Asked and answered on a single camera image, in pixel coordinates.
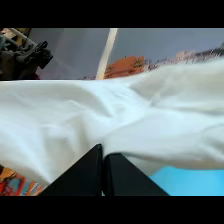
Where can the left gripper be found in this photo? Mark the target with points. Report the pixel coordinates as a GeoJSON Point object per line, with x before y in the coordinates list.
{"type": "Point", "coordinates": [35, 56]}

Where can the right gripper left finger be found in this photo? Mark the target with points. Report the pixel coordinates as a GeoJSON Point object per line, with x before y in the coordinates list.
{"type": "Point", "coordinates": [81, 176]}

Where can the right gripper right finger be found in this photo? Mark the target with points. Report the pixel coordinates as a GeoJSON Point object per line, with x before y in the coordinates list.
{"type": "Point", "coordinates": [130, 178]}

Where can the white garment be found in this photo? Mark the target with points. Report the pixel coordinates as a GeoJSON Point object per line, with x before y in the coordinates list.
{"type": "Point", "coordinates": [110, 113]}

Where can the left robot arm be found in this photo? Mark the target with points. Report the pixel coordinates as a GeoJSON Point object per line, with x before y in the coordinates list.
{"type": "Point", "coordinates": [10, 63]}

